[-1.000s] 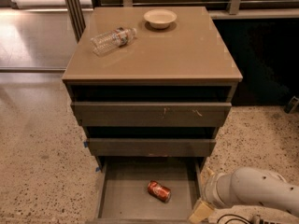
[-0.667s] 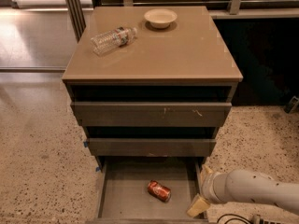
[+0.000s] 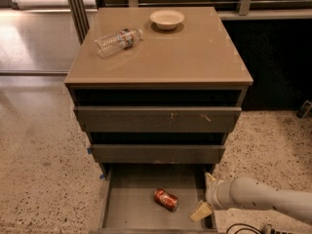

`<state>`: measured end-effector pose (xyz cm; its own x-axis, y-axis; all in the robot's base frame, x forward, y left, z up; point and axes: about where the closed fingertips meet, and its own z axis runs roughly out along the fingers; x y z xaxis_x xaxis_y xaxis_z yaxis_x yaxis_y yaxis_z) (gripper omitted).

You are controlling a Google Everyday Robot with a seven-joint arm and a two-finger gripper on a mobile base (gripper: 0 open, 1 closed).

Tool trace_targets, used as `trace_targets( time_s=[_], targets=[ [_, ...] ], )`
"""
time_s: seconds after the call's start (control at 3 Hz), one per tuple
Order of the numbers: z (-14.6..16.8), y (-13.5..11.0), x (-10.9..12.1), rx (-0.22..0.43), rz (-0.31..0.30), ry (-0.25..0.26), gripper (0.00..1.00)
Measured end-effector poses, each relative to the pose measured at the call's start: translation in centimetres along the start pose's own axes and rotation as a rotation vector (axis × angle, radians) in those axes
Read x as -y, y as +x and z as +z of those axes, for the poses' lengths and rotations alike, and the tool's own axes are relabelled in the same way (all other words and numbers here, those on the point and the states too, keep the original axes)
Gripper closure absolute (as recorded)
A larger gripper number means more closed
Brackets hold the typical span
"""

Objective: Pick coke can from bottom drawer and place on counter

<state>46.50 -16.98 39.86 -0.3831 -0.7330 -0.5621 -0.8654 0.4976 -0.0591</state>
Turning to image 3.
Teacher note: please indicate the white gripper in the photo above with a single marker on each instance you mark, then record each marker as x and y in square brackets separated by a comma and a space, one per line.
[212, 193]

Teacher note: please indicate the red coke can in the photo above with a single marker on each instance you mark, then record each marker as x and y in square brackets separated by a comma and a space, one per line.
[165, 199]

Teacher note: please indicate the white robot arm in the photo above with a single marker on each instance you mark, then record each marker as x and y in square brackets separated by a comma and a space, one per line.
[249, 194]

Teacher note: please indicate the grey middle drawer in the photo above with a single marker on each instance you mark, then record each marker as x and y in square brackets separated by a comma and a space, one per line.
[157, 154]

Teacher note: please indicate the grey open bottom drawer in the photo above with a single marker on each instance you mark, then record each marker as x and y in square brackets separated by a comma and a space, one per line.
[129, 207]

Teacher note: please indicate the grey drawer cabinet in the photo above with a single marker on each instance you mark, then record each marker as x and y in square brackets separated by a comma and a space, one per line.
[194, 65]

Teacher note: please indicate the grey top drawer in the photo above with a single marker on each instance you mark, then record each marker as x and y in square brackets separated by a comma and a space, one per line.
[157, 119]

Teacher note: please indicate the small dark floor device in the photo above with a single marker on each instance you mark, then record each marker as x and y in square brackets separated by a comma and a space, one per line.
[304, 109]

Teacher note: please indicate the clear plastic water bottle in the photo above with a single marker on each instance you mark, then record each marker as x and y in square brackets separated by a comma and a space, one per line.
[113, 43]

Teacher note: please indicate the white bowl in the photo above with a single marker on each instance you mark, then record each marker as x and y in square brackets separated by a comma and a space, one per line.
[167, 19]

